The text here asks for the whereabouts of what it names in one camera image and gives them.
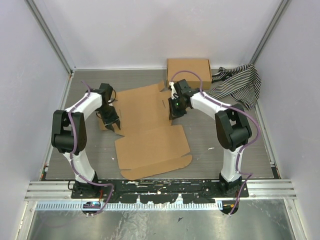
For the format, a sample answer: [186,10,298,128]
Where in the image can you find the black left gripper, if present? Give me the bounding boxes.
[97,104,121,132]

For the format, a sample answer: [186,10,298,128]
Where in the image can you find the brown cardboard box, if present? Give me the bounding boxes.
[113,81,193,180]
[166,58,212,91]

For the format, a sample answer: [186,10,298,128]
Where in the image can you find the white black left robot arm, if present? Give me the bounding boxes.
[51,83,121,199]

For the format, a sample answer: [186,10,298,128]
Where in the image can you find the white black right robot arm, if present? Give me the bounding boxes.
[168,79,252,198]

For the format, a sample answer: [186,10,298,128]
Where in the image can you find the folded brown cardboard box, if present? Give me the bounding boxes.
[166,58,212,91]

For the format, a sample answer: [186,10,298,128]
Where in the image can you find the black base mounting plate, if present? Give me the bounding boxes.
[67,179,239,204]

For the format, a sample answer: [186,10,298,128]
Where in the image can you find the striped black white cloth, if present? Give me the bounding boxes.
[206,64,262,110]

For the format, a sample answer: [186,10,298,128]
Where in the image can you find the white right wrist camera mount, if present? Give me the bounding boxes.
[168,81,179,99]

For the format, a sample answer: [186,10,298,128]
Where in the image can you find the aluminium front frame rail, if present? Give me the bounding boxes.
[24,179,297,203]

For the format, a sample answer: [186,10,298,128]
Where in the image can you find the slotted grey cable duct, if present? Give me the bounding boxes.
[35,200,223,211]

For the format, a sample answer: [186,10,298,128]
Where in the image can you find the left aluminium corner post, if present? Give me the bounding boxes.
[24,0,74,75]

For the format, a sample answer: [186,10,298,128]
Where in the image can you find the aluminium corner post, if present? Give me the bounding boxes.
[24,0,74,75]
[249,0,292,65]

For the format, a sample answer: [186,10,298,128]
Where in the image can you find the right aluminium corner post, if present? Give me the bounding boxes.
[249,0,292,65]

